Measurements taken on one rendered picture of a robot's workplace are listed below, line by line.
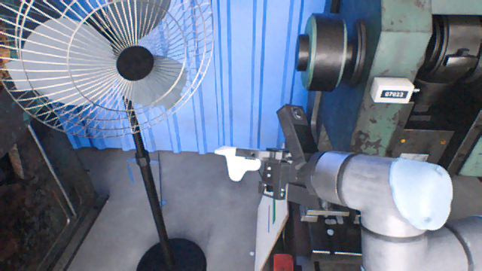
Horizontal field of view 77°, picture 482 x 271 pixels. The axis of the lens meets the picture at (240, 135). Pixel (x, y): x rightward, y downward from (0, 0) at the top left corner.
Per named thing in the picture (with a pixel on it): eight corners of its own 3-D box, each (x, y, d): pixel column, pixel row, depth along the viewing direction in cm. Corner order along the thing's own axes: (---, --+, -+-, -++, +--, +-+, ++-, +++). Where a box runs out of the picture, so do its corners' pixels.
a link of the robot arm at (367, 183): (427, 250, 32) (427, 171, 31) (337, 220, 40) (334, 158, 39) (456, 225, 36) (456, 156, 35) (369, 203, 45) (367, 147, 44)
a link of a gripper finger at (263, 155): (232, 156, 51) (284, 162, 49) (233, 147, 51) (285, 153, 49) (240, 155, 56) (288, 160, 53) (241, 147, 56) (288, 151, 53)
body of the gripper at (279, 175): (253, 193, 53) (307, 210, 43) (257, 144, 53) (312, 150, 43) (285, 190, 58) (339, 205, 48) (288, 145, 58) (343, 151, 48)
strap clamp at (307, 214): (347, 223, 110) (354, 205, 104) (300, 220, 111) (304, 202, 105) (344, 210, 115) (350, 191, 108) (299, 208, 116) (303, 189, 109)
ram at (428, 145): (422, 215, 90) (468, 136, 72) (371, 213, 91) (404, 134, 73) (402, 175, 104) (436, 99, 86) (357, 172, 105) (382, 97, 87)
